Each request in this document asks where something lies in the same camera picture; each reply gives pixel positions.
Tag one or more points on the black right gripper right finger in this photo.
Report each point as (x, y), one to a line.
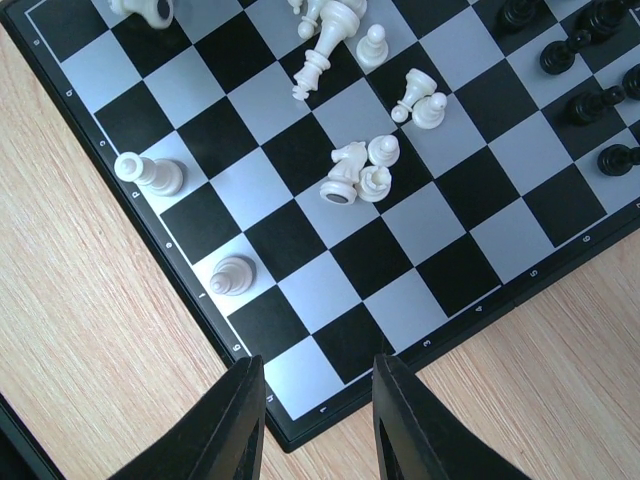
(417, 436)

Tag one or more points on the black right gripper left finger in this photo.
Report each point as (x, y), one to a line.
(220, 437)

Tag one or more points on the black and grey chessboard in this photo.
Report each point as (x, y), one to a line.
(428, 186)

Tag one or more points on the white rook piece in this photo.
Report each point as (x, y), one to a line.
(158, 14)
(374, 184)

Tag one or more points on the white knight piece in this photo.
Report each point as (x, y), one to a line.
(348, 162)

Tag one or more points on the white pawn piece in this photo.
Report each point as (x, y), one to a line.
(384, 150)
(372, 49)
(429, 112)
(306, 28)

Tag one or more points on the black knight piece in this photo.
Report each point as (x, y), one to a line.
(631, 83)

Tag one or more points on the white king piece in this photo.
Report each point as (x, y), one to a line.
(337, 20)

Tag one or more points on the black bishop piece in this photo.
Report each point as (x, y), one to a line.
(603, 19)

